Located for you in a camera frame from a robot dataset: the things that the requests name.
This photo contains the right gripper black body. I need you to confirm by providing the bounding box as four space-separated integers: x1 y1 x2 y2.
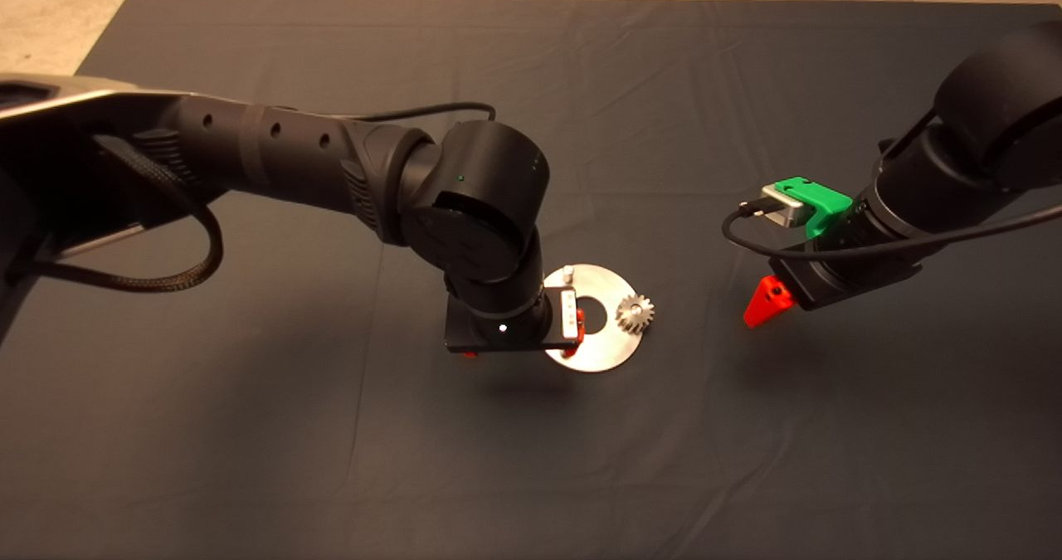
770 247 923 311

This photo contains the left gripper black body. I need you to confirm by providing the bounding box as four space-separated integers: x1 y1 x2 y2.
445 285 582 355

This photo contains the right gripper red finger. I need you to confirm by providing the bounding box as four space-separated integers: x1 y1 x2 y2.
743 276 799 329

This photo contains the small steel planetary gear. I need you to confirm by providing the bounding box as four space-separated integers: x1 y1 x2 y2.
616 294 655 335

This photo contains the round metal carrier plate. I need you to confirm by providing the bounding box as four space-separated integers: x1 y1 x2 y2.
539 263 645 373

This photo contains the dark grey table cloth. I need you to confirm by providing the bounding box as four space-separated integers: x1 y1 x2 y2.
0 0 1062 560

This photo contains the long black braided sleeve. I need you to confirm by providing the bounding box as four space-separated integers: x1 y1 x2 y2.
8 133 226 295

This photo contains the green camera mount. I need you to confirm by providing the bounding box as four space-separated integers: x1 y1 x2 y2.
770 177 854 240

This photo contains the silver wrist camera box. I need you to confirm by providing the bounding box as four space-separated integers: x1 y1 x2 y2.
762 187 807 229

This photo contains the black camera cable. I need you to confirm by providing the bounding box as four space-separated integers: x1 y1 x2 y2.
721 199 1062 264
328 101 498 126

